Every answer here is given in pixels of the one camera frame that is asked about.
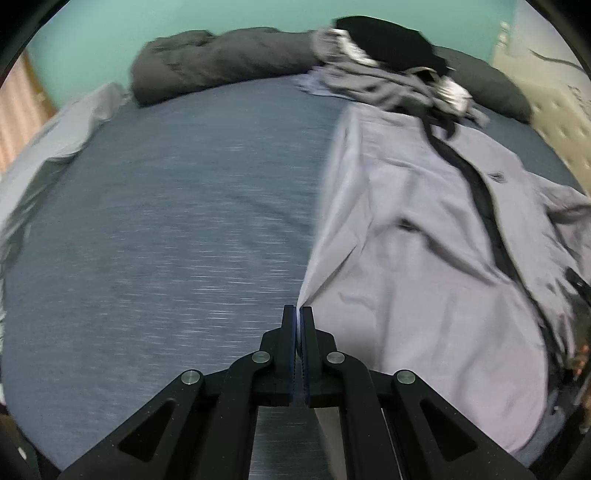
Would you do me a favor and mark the light grey zip jacket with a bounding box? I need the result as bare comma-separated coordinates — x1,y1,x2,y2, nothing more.
298,104,590,452

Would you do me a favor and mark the blue patterned bed sheet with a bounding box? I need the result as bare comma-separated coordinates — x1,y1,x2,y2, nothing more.
2,78,574,469

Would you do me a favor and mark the grey crumpled garment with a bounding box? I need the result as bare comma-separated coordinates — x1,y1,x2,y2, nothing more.
294,27,491,139

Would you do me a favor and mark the white striped garment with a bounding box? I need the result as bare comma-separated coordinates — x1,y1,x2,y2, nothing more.
332,28,472,114

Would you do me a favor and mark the dark grey rolled duvet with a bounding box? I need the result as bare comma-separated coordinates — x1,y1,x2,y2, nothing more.
130,27,532,123

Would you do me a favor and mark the cream tufted headboard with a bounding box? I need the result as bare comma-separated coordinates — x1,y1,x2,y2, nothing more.
491,22,590,193

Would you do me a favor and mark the black garment on pile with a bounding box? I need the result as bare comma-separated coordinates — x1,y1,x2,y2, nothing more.
334,15,449,76

